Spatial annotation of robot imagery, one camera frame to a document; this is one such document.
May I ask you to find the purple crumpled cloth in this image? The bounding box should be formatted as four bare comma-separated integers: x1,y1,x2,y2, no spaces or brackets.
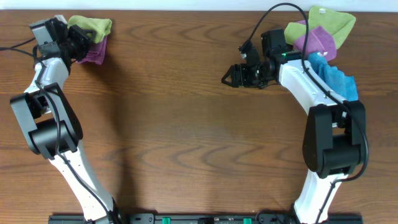
290,20,337,61

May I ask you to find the green cloth at back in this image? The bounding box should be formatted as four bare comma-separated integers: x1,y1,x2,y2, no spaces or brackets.
284,6,356,49

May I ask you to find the green microfibre cloth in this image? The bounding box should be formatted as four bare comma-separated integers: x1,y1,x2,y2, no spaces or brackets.
68,16,112,44

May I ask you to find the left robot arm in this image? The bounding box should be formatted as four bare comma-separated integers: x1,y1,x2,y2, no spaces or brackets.
10,15,126,223

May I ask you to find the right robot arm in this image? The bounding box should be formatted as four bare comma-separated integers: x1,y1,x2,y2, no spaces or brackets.
221,29,368,223

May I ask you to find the folded purple cloth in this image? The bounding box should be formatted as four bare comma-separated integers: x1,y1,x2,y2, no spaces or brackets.
77,35,108,65

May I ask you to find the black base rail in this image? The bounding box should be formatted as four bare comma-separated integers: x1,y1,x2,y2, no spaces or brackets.
48,213,363,224

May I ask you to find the blue cloth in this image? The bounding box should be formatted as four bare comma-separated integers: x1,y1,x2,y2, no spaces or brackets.
308,52,359,101

